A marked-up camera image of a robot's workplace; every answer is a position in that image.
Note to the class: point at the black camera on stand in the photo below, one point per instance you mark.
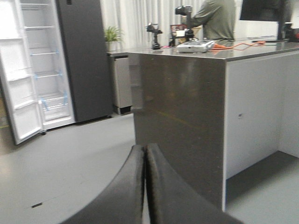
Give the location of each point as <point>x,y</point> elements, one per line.
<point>154,29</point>

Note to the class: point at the silver controller box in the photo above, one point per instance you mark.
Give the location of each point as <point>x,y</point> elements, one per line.
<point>199,46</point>

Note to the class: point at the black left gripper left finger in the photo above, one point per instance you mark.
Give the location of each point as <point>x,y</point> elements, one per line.
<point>121,202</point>

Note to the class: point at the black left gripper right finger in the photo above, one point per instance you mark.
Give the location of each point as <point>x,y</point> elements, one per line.
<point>171,200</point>

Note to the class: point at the person in green shirt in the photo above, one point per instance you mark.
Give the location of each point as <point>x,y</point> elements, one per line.
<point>217,17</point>

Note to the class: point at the grey kitchen island counter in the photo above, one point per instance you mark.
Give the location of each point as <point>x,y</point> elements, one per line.
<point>217,113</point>

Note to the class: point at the dark grey refrigerator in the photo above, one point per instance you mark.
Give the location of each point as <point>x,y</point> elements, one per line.
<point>53,65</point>

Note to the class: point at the small white cabinet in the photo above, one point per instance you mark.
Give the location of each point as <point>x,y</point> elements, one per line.
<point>121,82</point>

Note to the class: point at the potted green plant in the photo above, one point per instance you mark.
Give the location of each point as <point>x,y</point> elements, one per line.
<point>113,35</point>

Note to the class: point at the black monitor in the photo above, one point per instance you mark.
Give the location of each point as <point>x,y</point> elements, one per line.
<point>279,11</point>

